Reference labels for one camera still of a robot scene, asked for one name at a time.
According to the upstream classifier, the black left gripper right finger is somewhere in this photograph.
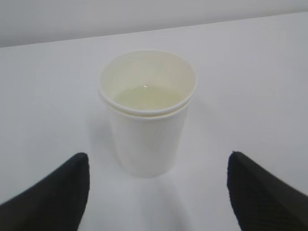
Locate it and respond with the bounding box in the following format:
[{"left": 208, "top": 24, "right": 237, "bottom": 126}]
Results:
[{"left": 227, "top": 152, "right": 308, "bottom": 231}]

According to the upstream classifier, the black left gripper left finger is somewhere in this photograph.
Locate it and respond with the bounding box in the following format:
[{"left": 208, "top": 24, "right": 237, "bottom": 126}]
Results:
[{"left": 0, "top": 153, "right": 90, "bottom": 231}]

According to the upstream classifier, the white paper cup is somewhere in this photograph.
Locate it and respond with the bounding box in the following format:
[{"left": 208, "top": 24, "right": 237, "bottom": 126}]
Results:
[{"left": 98, "top": 50, "right": 197, "bottom": 178}]

